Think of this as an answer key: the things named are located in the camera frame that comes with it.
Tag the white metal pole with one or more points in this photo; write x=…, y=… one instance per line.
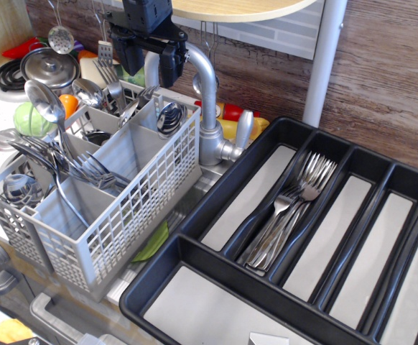
x=327, y=43

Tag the toy green cabbage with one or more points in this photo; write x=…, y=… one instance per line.
x=29, y=122

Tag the black cutlery tray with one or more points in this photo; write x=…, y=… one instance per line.
x=347, y=273

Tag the toy ketchup bottle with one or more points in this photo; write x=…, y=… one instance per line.
x=228, y=111

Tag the steel spoon right compartment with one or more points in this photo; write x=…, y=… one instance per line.
x=170, y=119

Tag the steel pot with lid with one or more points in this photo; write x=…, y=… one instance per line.
x=54, y=70

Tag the stack of steel forks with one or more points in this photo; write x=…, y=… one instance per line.
x=289, y=205

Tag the grey plastic cutlery basket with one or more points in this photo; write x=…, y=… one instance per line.
x=85, y=235

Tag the steel spoon back compartment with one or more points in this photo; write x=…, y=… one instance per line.
x=89, y=93

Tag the steel spoon compartment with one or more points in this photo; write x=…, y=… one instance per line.
x=170, y=119
x=89, y=93
x=21, y=190

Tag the toy orange fruit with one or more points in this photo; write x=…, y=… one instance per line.
x=70, y=104

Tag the hanging steel skimmer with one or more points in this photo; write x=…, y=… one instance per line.
x=60, y=38

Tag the hanging steel spatula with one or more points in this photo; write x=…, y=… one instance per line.
x=105, y=48

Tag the green toy leaf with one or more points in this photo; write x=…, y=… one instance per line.
x=157, y=239

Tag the large steel spoon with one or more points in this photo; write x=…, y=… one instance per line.
x=50, y=108

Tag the silver sink faucet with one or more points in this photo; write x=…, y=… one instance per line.
x=214, y=148

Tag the hanging wire whisk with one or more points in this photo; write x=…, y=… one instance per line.
x=209, y=39

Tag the toy red pepper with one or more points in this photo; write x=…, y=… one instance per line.
x=21, y=50

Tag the steel spoon left compartment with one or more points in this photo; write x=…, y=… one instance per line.
x=21, y=190

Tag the steel forks front compartment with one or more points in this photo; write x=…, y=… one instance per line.
x=51, y=157

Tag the black stove burner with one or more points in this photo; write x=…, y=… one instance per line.
x=11, y=78

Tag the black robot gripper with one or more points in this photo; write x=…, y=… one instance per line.
x=148, y=25

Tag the steel fork back compartment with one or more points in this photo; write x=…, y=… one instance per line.
x=112, y=81

